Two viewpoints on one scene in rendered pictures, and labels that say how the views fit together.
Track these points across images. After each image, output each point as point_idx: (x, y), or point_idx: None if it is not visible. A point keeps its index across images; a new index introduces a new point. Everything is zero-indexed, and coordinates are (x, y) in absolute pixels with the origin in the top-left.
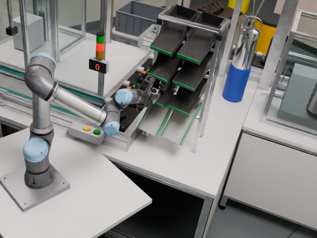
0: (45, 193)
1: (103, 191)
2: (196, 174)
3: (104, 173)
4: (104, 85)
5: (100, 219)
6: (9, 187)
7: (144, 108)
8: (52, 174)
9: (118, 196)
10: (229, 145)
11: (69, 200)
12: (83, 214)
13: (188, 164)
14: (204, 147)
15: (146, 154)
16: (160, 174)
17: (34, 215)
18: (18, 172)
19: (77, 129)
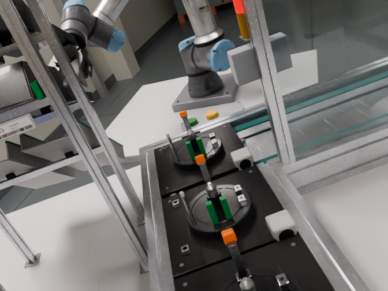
0: (184, 91)
1: (138, 132)
2: (23, 224)
3: (154, 140)
4: None
5: (121, 122)
6: (221, 75)
7: (160, 209)
8: (190, 89)
9: (118, 140)
10: None
11: (163, 109)
12: (139, 114)
13: (38, 230)
14: (8, 287)
15: (118, 193)
16: (81, 186)
17: (179, 90)
18: (232, 79)
19: (223, 107)
